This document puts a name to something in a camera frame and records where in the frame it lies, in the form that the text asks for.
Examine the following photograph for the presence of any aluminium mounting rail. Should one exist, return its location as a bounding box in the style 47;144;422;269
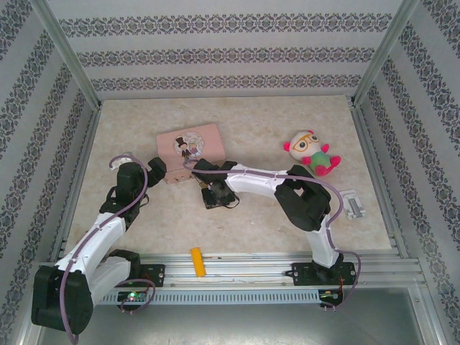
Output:
35;252;422;288

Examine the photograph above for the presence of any aluminium right side rail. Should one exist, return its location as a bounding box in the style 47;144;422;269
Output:
348;96;413;259

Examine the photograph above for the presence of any yellow foam block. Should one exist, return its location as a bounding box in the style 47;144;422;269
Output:
190;247;208;278

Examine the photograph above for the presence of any white plush toy with glasses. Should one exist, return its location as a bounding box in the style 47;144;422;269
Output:
282;129;342;178

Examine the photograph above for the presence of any pink wedding couple tin box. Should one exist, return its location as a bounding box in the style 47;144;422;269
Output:
156;122;227;186

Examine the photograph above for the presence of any aluminium frame post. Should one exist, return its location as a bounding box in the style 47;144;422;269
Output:
30;0;104;109
349;0;422;109

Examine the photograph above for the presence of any aluminium left frame post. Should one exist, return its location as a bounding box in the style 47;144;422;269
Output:
30;0;104;109

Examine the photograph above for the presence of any grey slotted cable duct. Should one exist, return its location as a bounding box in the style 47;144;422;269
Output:
96;289;321;306

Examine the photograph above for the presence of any aluminium left side rail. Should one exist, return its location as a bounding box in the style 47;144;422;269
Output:
48;102;104;262

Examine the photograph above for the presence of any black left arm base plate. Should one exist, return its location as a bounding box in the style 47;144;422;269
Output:
114;264;166;290

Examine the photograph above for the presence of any grey metal sheet panel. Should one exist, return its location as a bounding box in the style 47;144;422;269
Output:
35;303;441;345

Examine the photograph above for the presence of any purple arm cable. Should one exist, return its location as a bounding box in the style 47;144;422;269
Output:
183;159;362;310
59;155;157;345

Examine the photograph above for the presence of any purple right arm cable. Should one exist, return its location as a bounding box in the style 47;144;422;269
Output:
183;159;362;310

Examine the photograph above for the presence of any white plastic holder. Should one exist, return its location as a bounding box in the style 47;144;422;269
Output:
339;189;368;221

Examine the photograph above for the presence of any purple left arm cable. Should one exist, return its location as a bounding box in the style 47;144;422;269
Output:
59;155;157;345

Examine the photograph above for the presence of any aluminium right frame post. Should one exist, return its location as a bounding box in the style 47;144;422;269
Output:
349;0;422;109

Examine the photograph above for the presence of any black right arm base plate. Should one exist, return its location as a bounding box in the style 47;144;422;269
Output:
291;262;359;288

